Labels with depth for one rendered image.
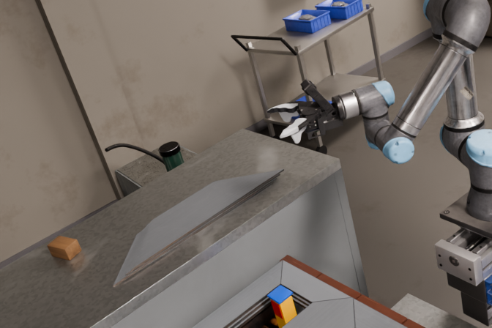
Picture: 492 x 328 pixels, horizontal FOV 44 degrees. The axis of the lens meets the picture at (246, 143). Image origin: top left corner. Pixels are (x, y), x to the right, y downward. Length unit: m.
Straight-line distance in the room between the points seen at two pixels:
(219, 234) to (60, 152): 2.53
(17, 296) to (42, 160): 2.30
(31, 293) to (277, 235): 0.85
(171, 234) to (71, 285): 0.36
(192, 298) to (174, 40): 2.88
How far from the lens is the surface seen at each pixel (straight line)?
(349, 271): 2.54
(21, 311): 2.12
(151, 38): 4.55
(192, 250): 2.02
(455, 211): 1.95
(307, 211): 2.25
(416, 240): 3.56
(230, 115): 5.00
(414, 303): 2.18
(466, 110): 1.89
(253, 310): 2.06
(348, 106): 1.73
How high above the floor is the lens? 2.16
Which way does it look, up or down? 25 degrees down
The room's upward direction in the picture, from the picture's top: 16 degrees counter-clockwise
